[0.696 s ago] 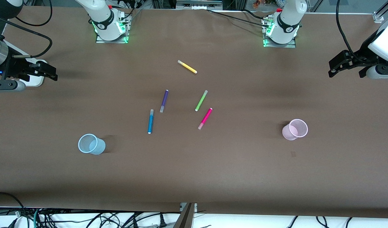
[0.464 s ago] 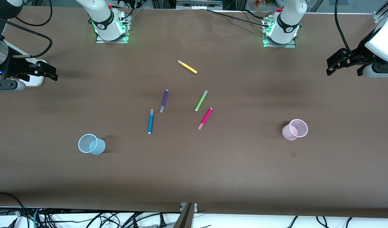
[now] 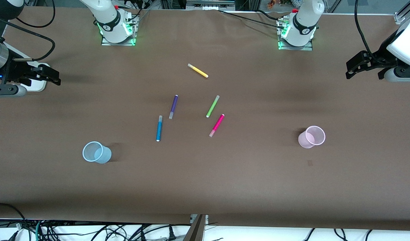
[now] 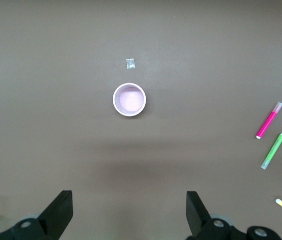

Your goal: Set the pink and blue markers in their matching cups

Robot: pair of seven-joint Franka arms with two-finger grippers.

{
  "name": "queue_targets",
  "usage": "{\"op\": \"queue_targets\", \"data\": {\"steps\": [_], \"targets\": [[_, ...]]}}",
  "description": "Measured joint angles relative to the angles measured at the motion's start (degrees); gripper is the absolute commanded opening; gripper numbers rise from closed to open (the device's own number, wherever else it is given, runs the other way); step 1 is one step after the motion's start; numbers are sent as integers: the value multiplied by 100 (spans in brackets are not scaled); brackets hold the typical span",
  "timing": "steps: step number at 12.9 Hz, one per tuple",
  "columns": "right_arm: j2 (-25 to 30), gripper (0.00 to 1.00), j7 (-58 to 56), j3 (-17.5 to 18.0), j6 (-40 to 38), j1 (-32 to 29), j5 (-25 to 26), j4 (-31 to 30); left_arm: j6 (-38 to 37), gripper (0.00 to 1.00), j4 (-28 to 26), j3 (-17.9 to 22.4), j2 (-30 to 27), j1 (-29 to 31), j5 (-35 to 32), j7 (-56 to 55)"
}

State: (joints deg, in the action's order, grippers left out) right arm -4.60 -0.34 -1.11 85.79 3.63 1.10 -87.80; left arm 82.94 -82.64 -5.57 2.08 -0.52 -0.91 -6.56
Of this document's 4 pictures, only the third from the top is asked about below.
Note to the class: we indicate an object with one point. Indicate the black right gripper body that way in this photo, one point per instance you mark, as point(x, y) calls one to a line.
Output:
point(13, 69)

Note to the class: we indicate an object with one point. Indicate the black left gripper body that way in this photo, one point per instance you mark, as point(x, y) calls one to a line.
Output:
point(378, 57)

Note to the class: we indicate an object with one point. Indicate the blue marker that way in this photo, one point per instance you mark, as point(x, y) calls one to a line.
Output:
point(159, 129)

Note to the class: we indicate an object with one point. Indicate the pink marker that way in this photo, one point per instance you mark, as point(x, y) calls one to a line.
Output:
point(217, 125)

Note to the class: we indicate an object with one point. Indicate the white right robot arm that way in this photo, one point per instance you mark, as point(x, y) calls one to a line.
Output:
point(111, 20)

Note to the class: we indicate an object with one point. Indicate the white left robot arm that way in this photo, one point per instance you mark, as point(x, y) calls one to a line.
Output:
point(305, 23)

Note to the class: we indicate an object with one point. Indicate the white desk lamp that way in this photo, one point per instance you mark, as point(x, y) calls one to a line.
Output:
point(37, 88)

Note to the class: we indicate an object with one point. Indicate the pink plastic cup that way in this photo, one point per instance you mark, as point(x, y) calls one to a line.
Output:
point(312, 137)

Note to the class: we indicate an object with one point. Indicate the light blue plastic cup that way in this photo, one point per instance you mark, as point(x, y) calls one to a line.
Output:
point(102, 156)

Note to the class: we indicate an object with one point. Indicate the orange toy figure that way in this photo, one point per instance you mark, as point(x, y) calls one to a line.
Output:
point(271, 4)

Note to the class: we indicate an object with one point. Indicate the purple marker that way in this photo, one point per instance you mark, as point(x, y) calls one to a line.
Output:
point(173, 105)

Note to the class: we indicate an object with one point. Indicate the yellow marker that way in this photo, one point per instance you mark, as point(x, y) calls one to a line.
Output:
point(198, 70)

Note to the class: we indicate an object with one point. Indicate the green marker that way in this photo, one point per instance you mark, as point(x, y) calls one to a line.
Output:
point(212, 107)

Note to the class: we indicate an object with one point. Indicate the grey metal box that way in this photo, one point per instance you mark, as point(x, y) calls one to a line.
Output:
point(210, 4)

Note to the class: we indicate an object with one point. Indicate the brown table cover sheet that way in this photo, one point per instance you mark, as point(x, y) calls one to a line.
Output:
point(204, 174)

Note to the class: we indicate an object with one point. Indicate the black power plug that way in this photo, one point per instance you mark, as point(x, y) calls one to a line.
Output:
point(172, 234)

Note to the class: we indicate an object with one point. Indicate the dark table leg beam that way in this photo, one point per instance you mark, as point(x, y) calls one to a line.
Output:
point(196, 231)

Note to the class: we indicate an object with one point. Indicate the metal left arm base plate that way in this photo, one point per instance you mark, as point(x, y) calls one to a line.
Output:
point(308, 48)

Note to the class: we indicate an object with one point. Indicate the aluminium frame profile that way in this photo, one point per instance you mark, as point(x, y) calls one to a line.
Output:
point(405, 13)

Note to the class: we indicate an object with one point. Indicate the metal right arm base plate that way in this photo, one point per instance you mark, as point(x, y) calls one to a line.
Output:
point(105, 43)

